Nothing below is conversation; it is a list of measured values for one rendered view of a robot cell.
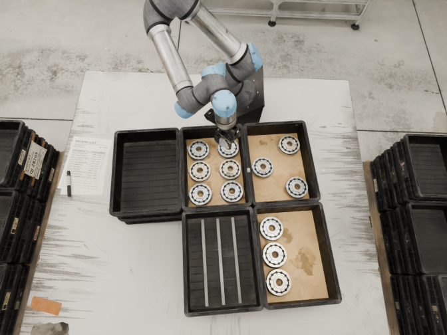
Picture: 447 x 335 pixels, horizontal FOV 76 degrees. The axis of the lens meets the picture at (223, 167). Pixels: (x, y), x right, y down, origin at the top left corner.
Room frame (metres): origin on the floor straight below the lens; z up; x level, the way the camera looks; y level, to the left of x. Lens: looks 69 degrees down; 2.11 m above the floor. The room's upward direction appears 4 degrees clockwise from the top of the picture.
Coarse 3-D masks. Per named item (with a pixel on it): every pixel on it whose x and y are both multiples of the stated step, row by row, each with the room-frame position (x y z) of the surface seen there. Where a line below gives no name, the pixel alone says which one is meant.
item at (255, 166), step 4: (256, 160) 0.54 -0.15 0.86; (260, 160) 0.54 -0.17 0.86; (264, 160) 0.54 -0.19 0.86; (268, 160) 0.54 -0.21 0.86; (256, 164) 0.52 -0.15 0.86; (268, 164) 0.52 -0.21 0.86; (272, 164) 0.52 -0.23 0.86; (252, 168) 0.50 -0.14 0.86; (256, 168) 0.50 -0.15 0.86; (268, 168) 0.50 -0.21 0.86; (272, 168) 0.50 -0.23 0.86; (256, 172) 0.48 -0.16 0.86; (260, 172) 0.48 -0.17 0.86; (264, 172) 0.48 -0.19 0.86; (268, 172) 0.48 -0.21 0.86; (260, 176) 0.46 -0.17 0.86; (264, 176) 0.46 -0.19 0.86
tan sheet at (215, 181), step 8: (208, 144) 0.62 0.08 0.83; (216, 144) 0.62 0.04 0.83; (216, 152) 0.58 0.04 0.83; (192, 160) 0.53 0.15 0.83; (208, 160) 0.54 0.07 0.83; (216, 160) 0.54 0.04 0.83; (224, 160) 0.54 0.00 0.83; (240, 160) 0.55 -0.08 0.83; (216, 168) 0.50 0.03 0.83; (216, 176) 0.46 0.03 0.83; (240, 176) 0.46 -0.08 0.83; (192, 184) 0.41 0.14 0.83; (208, 184) 0.41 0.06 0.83; (216, 184) 0.42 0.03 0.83; (240, 184) 0.42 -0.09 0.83; (216, 192) 0.38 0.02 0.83; (232, 192) 0.38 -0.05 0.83; (216, 200) 0.34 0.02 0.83; (240, 200) 0.35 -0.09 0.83
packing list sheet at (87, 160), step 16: (80, 144) 0.63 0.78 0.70; (96, 144) 0.64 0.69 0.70; (80, 160) 0.54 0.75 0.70; (96, 160) 0.55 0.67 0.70; (64, 176) 0.45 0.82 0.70; (80, 176) 0.45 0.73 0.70; (96, 176) 0.46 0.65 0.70; (64, 192) 0.36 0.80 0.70; (80, 192) 0.37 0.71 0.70; (96, 192) 0.37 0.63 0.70
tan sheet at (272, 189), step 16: (256, 144) 0.64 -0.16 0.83; (272, 144) 0.64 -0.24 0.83; (288, 144) 0.65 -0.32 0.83; (272, 160) 0.56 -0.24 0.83; (288, 160) 0.56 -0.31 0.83; (272, 176) 0.47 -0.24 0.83; (288, 176) 0.48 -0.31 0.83; (304, 176) 0.49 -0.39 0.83; (256, 192) 0.39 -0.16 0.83; (272, 192) 0.40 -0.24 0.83
